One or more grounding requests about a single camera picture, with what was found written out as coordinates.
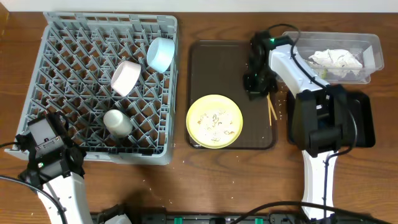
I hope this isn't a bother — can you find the green yellow snack wrapper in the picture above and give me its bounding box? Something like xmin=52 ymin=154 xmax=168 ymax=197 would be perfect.
xmin=320 ymin=69 xmax=328 ymax=80

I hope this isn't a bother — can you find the wooden chopstick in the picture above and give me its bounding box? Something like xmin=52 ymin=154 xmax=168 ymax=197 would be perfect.
xmin=267 ymin=94 xmax=277 ymax=120
xmin=267 ymin=95 xmax=272 ymax=127

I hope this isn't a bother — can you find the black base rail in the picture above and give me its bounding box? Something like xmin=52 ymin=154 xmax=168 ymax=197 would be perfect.
xmin=91 ymin=205 xmax=377 ymax=224

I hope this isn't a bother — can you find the white tissue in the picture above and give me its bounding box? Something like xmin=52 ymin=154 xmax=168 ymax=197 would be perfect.
xmin=306 ymin=49 xmax=363 ymax=78

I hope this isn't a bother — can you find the dark brown serving tray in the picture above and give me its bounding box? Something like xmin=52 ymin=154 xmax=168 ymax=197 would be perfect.
xmin=187 ymin=40 xmax=277 ymax=150

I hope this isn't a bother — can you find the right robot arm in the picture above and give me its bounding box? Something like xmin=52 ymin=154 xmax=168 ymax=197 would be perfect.
xmin=243 ymin=30 xmax=358 ymax=222

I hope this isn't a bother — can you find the yellow plate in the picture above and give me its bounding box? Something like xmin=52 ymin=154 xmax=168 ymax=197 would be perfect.
xmin=186 ymin=95 xmax=243 ymax=149

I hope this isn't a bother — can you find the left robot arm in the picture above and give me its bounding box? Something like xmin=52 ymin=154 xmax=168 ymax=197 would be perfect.
xmin=16 ymin=112 xmax=93 ymax=223

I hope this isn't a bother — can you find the black rectangular tray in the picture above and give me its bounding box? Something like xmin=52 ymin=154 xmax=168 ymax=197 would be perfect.
xmin=286 ymin=91 xmax=376 ymax=148

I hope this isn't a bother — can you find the grey plastic dish rack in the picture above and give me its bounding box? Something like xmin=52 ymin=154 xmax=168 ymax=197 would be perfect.
xmin=17 ymin=12 xmax=178 ymax=165

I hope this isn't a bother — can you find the cream white cup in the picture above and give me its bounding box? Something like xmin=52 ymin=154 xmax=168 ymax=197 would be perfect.
xmin=103 ymin=110 xmax=132 ymax=138

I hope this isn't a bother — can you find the white pink bowl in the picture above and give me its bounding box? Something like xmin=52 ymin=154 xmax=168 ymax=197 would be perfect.
xmin=111 ymin=61 xmax=141 ymax=96

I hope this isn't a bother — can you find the clear plastic waste bin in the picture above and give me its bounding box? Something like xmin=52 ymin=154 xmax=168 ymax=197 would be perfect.
xmin=284 ymin=31 xmax=384 ymax=84

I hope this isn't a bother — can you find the light blue bowl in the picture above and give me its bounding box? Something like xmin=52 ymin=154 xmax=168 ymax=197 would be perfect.
xmin=146 ymin=37 xmax=175 ymax=73

